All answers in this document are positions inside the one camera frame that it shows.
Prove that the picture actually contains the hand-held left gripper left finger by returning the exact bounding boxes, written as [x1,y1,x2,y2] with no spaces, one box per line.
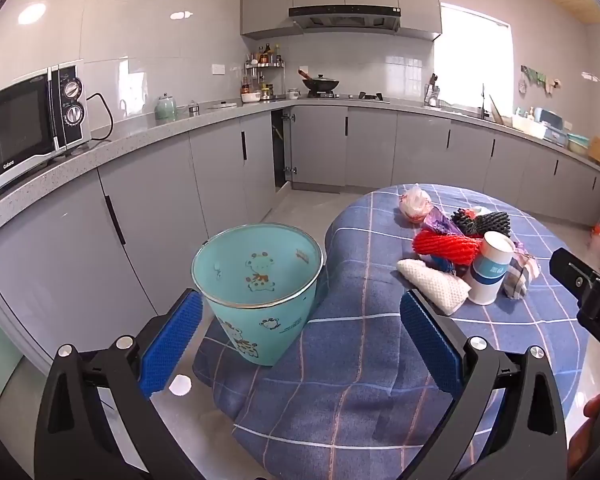
[34,288,216,480]

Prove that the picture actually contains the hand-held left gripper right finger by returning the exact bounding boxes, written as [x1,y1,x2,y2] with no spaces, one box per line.
[372,289,568,480]

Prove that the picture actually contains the grey checkered cloth packet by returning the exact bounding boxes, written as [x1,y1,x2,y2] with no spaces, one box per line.
[502,250,542,301]

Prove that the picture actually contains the white foam fruit net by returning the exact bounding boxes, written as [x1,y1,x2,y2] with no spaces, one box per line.
[396,258,472,317]

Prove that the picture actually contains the blue wrapper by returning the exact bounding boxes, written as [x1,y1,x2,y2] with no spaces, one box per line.
[430,255,461,274]

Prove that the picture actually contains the teal cartoon print trash bin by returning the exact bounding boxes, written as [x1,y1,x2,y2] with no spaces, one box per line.
[191,223,326,367]

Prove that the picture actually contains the white and blue paper cup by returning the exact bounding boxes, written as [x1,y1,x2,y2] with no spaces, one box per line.
[467,230,517,306]

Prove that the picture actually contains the red foam fruit net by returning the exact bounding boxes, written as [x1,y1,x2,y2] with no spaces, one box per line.
[411,229,483,267]

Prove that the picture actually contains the black foam fruit net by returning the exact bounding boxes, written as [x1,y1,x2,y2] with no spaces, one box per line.
[451,207,511,237]

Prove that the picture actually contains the purple wrapper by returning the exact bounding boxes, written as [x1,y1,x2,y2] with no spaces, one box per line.
[420,208,466,238]

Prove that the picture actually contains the person's right hand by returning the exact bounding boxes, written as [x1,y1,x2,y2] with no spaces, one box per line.
[567,389,600,468]

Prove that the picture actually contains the blue plaid blanket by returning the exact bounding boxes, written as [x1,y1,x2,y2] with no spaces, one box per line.
[192,183,590,480]

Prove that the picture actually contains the white and red plastic bag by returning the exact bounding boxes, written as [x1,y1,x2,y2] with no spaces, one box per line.
[399,183,437,224]

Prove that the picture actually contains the grey lower kitchen cabinets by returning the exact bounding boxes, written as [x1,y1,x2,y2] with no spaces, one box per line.
[0,104,600,361]

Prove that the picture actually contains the white plastic tub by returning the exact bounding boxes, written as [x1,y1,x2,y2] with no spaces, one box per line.
[511,114,548,139]

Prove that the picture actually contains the blue storage box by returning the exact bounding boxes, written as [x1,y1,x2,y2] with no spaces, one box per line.
[540,109,567,136]

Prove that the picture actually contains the cutting board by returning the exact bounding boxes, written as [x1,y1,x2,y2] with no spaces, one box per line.
[487,92,507,126]

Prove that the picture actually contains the teal ceramic kettle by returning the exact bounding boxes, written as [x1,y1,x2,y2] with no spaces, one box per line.
[154,93,178,122]

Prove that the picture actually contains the bright window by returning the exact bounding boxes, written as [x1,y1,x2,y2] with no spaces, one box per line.
[432,2,512,111]

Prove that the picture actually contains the silver microwave oven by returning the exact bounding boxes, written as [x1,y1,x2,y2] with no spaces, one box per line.
[0,59,93,206]

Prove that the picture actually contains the gas stove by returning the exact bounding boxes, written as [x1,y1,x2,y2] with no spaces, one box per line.
[300,91,391,104]

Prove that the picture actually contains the black wok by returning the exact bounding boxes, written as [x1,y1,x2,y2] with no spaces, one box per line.
[300,71,341,95]

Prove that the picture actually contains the metal spice rack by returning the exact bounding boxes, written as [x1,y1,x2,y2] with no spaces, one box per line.
[240,42,287,103]

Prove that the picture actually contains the row of condiment bottles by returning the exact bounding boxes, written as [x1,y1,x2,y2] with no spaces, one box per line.
[247,42,283,66]

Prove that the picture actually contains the black range hood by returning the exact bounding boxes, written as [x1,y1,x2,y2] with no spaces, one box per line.
[287,5,402,33]

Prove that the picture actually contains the wall hooks with cloths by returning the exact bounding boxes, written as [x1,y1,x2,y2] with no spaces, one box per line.
[519,65,563,94]

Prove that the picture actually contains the black power cable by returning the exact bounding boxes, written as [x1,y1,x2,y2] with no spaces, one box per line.
[82,92,115,148]

